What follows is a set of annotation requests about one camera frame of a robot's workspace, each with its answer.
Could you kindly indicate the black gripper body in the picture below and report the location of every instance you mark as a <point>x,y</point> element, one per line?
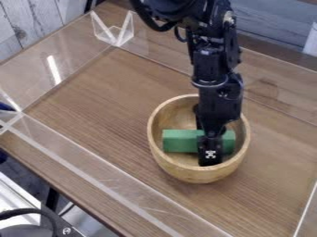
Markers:
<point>219,101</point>

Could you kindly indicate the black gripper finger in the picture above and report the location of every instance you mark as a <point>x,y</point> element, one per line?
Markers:
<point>210,151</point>

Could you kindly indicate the green rectangular block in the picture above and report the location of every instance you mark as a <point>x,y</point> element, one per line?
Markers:
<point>180,141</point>

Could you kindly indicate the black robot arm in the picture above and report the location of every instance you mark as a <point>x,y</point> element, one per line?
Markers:
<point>208,23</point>

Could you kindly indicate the brown wooden bowl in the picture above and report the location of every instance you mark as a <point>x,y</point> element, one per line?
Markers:
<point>172,115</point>

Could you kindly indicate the clear acrylic tray walls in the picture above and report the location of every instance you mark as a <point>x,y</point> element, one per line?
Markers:
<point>84,96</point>

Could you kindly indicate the white object at right edge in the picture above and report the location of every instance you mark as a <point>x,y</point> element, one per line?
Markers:
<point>310,45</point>

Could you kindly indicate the black metal bracket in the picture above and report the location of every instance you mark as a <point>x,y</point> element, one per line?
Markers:
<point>65,230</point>

